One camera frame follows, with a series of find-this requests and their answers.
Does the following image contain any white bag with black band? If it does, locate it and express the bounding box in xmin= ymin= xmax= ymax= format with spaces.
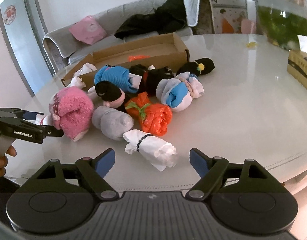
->
xmin=123 ymin=129 xmax=178 ymax=172

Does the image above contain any grey sock roll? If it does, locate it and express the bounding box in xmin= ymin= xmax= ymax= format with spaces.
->
xmin=92 ymin=106 xmax=134 ymax=141

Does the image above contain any pink fluffy sock roll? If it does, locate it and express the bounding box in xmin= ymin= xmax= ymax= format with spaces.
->
xmin=35 ymin=87 xmax=94 ymax=141

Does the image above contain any white sock roll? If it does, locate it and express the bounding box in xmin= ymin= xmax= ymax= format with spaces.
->
xmin=67 ymin=62 xmax=98 ymax=91

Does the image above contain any orange plastic bag roll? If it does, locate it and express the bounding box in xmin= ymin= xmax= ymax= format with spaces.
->
xmin=124 ymin=92 xmax=172 ymax=137

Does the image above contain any black and pink sock roll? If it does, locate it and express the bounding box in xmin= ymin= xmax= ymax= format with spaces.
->
xmin=95 ymin=81 xmax=127 ymax=112

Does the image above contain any white and blue sock bundle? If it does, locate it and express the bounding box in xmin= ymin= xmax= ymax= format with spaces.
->
xmin=156 ymin=72 xmax=204 ymax=112

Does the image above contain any blue sock roll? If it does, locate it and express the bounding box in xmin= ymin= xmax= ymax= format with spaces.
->
xmin=94 ymin=65 xmax=142 ymax=93

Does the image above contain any black sock with yellow dot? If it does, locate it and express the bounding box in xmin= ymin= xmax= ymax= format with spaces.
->
xmin=176 ymin=57 xmax=215 ymax=76

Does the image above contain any black sock with red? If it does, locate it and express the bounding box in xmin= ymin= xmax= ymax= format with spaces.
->
xmin=129 ymin=64 xmax=174 ymax=96

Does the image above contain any person's left hand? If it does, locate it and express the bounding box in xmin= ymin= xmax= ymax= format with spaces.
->
xmin=0 ymin=145 xmax=17 ymax=177

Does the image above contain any grey sofa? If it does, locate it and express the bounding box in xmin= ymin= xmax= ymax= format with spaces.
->
xmin=42 ymin=0 xmax=215 ymax=71

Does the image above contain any grey door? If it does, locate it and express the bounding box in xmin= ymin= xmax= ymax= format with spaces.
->
xmin=0 ymin=0 xmax=55 ymax=96

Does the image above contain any pink cushion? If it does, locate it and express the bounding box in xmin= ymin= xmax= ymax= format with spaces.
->
xmin=69 ymin=16 xmax=107 ymax=45

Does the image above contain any small orange bag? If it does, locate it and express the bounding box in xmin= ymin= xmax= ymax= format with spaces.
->
xmin=128 ymin=55 xmax=150 ymax=62

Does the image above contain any cardboard box tray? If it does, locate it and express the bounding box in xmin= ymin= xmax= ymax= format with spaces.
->
xmin=61 ymin=33 xmax=190 ymax=87

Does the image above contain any tissue box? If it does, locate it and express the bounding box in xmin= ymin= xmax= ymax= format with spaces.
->
xmin=287 ymin=50 xmax=307 ymax=90

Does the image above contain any decorated refrigerator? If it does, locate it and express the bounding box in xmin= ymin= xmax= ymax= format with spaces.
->
xmin=202 ymin=0 xmax=248 ymax=34

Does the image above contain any black clothing on sofa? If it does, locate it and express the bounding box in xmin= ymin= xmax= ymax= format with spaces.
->
xmin=114 ymin=0 xmax=187 ymax=40

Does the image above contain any white quilted sofa throw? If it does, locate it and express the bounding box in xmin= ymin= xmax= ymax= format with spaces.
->
xmin=183 ymin=0 xmax=210 ymax=27

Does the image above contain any glass fish bowl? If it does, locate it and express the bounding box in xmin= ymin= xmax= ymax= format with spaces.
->
xmin=257 ymin=0 xmax=307 ymax=50

